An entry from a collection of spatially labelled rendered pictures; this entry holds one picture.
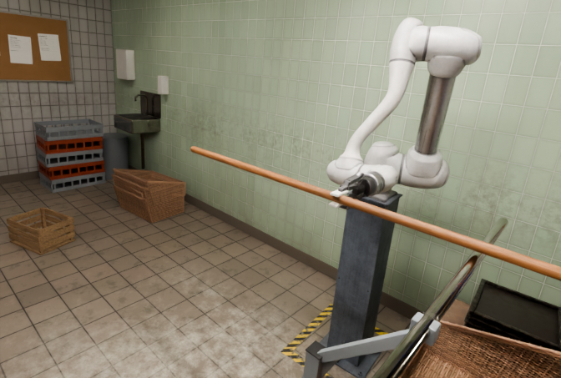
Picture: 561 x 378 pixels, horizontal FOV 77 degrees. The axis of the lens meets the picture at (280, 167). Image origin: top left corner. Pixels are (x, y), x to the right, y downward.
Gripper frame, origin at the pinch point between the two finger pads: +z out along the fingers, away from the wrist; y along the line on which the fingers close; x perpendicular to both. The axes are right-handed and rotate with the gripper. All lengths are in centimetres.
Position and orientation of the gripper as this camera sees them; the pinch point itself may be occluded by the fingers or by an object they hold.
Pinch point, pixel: (338, 198)
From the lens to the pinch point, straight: 119.3
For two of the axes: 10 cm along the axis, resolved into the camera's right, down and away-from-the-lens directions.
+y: -0.8, 9.6, 2.8
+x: -7.6, -2.4, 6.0
